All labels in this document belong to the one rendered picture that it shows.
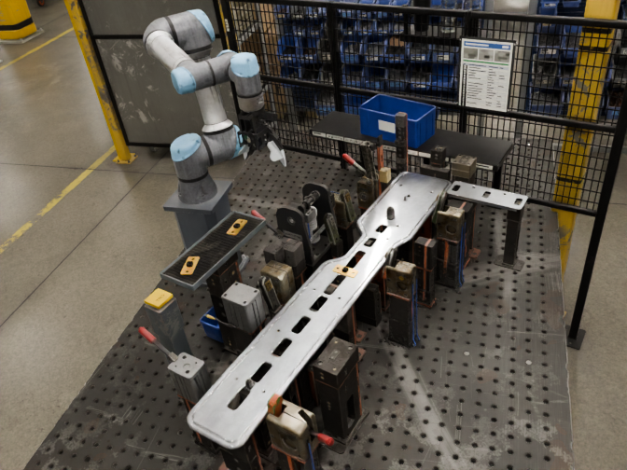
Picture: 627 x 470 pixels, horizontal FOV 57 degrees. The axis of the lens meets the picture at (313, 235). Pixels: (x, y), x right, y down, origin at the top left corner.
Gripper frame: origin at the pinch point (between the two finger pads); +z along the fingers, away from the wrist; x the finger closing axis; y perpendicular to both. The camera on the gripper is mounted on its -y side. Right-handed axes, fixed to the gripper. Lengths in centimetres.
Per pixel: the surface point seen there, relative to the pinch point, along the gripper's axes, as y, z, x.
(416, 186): -54, 36, 30
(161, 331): 52, 30, -10
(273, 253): 12.2, 26.3, 5.7
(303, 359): 41, 36, 31
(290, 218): -0.5, 21.1, 5.5
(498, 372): -1, 66, 78
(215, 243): 21.3, 19.9, -9.7
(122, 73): -169, 59, -246
